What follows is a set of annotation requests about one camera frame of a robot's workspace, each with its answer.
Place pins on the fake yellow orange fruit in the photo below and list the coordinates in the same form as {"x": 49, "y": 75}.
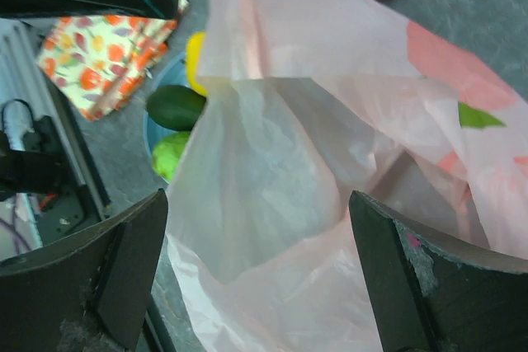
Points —
{"x": 193, "y": 51}

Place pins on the pink plastic bag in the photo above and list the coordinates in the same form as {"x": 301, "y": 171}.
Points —
{"x": 308, "y": 101}

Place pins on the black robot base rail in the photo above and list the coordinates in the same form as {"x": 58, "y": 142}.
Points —
{"x": 83, "y": 200}

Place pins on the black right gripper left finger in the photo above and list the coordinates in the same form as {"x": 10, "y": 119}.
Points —
{"x": 86, "y": 292}

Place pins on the white slotted cable duct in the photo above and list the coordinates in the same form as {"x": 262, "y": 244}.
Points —
{"x": 24, "y": 88}

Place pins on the fake dark green avocado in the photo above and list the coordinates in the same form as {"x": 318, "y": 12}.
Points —
{"x": 175, "y": 107}

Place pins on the floral orange folded cloth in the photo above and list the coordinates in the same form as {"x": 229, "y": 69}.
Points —
{"x": 99, "y": 62}

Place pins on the blue plastic bowl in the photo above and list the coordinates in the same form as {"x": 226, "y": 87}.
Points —
{"x": 173, "y": 73}

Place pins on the fake green custard apple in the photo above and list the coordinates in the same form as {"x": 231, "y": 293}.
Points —
{"x": 167, "y": 153}

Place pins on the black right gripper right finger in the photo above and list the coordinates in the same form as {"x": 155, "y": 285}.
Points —
{"x": 430, "y": 291}

